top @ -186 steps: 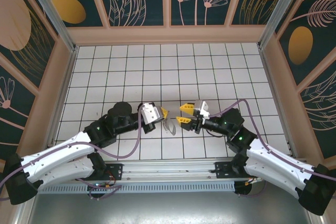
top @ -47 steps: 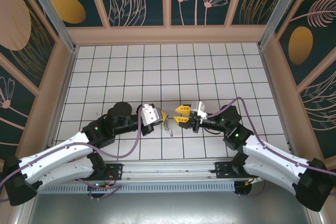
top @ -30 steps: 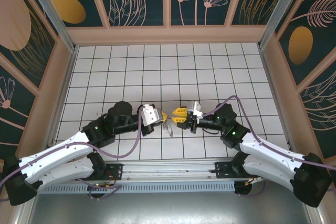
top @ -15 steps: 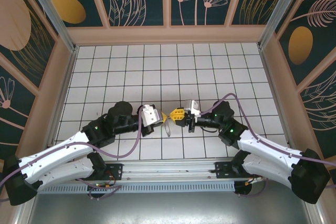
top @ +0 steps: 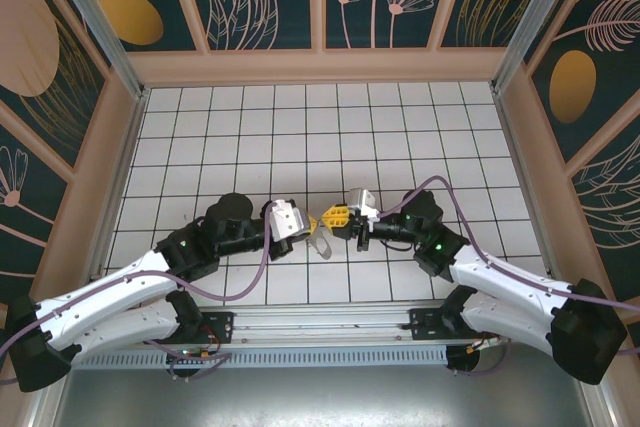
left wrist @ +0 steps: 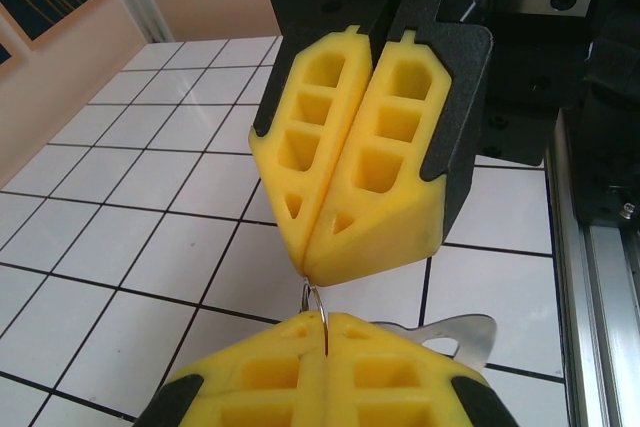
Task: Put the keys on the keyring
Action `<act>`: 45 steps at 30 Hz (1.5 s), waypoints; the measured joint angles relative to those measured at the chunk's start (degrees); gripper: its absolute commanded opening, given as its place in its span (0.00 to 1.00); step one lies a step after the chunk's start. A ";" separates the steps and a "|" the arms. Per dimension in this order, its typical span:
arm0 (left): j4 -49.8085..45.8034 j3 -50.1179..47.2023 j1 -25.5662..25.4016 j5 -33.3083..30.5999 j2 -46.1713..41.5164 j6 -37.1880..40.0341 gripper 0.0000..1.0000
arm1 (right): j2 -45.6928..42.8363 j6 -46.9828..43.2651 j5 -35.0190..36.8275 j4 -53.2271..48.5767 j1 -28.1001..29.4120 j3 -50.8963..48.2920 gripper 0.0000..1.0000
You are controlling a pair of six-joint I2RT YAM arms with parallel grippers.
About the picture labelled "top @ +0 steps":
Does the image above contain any metal key plate with rings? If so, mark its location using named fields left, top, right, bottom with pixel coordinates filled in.
left=304, top=226, right=335, bottom=262

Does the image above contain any grey metal sheet panel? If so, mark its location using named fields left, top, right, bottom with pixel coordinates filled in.
left=29, top=366, right=606, bottom=427

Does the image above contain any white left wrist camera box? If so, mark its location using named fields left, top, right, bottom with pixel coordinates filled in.
left=263, top=198, right=314, bottom=244

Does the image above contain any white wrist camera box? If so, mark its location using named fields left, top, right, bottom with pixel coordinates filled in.
left=346, top=186, right=385, bottom=224
left=263, top=198, right=314, bottom=244

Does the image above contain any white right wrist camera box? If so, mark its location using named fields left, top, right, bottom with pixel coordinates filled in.
left=346, top=186, right=385, bottom=224

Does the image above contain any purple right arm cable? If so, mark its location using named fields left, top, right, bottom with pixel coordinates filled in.
left=374, top=175, right=640, bottom=378

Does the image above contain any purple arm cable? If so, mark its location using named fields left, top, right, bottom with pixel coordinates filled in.
left=374, top=175, right=640, bottom=378
left=0, top=201, right=281, bottom=383

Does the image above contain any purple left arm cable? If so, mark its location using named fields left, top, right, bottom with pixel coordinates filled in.
left=0, top=201, right=281, bottom=383

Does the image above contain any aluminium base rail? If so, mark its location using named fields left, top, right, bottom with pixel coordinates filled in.
left=47, top=299, right=599, bottom=348

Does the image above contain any grey slotted cable duct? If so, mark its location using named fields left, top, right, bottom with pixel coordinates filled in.
left=67, top=345, right=451, bottom=369

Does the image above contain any small circuit board with wires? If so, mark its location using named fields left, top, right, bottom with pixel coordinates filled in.
left=166, top=345, right=214, bottom=364

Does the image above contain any yellow connector with wires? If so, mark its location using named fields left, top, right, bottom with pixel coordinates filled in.
left=462, top=336, right=502, bottom=356

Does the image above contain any aluminium frame post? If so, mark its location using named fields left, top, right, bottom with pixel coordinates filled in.
left=491, top=0, right=591, bottom=96
left=39, top=0, right=150, bottom=101

